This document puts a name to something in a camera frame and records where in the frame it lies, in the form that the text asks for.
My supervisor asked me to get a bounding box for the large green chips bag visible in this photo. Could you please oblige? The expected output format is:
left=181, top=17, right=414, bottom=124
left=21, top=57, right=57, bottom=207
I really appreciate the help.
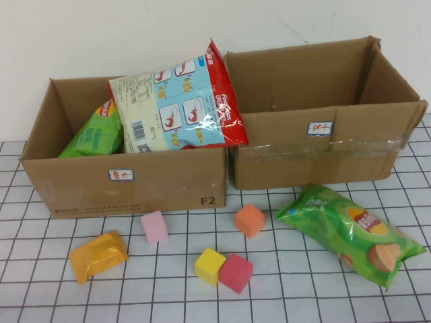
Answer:
left=275, top=183, right=428, bottom=289

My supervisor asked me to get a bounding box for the cardboard box with F2 print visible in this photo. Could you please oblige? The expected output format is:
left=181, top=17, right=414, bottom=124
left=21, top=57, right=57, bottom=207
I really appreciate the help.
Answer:
left=20, top=76, right=230, bottom=220

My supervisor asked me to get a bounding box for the orange foam cube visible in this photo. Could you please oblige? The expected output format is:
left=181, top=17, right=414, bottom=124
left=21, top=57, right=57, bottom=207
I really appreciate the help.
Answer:
left=234, top=203, right=267, bottom=240

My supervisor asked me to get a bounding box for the cardboard box with clear tape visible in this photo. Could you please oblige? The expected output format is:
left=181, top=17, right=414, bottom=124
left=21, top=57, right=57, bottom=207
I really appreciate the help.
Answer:
left=224, top=35, right=428, bottom=191

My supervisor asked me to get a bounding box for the red and blue shrimp-chips bag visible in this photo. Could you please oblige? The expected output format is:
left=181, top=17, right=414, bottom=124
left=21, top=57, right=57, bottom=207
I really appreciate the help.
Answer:
left=107, top=38, right=250, bottom=154

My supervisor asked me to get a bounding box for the pink foam cube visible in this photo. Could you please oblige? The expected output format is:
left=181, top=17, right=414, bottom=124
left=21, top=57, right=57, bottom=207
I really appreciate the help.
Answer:
left=140, top=210, right=169, bottom=245

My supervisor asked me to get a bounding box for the white label on F2 box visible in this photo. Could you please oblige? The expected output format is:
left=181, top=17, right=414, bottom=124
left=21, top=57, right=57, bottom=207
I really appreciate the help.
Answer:
left=107, top=168, right=135, bottom=182

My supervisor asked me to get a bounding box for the yellow foam cube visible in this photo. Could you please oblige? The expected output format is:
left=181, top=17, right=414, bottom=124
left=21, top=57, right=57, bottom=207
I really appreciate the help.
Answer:
left=194, top=247, right=227, bottom=287

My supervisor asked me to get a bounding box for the white label on taped box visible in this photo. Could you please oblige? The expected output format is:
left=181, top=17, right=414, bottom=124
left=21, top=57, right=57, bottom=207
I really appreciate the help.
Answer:
left=308, top=120, right=333, bottom=137

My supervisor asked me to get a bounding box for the red foam cube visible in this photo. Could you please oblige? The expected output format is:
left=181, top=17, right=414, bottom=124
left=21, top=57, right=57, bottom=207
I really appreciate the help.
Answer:
left=218, top=253, right=254, bottom=297

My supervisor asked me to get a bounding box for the small green chips bag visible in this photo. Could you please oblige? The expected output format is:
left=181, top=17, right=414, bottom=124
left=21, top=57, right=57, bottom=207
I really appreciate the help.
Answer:
left=57, top=98, right=124, bottom=159

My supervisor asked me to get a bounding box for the white black-grid tablecloth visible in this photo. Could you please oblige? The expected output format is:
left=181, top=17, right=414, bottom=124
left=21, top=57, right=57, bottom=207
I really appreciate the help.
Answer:
left=0, top=112, right=431, bottom=323

